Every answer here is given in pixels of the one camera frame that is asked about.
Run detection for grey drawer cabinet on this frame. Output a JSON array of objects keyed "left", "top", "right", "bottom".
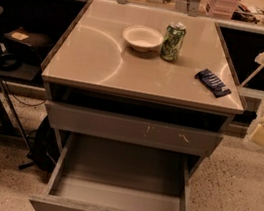
[{"left": 20, "top": 0, "right": 261, "bottom": 211}]

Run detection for grey top drawer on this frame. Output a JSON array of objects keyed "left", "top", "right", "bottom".
[{"left": 45, "top": 101, "right": 223, "bottom": 157}]

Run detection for dark blue snack bag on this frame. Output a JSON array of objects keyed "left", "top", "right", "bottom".
[{"left": 195, "top": 69, "right": 232, "bottom": 98}]

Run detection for pink stacked trays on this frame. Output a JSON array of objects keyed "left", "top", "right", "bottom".
[{"left": 206, "top": 0, "right": 241, "bottom": 19}]

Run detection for green soda can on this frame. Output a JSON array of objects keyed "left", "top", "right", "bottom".
[{"left": 160, "top": 22, "right": 187, "bottom": 62}]

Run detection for white paper bowl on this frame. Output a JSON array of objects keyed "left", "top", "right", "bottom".
[{"left": 122, "top": 25, "right": 163, "bottom": 53}]

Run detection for black backpack on floor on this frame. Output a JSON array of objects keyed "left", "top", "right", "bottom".
[{"left": 18, "top": 117, "right": 60, "bottom": 173}]

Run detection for black bag with label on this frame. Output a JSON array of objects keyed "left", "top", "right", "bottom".
[{"left": 3, "top": 28, "right": 53, "bottom": 57}]

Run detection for black headphones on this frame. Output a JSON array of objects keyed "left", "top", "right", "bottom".
[{"left": 0, "top": 26, "right": 29, "bottom": 76}]

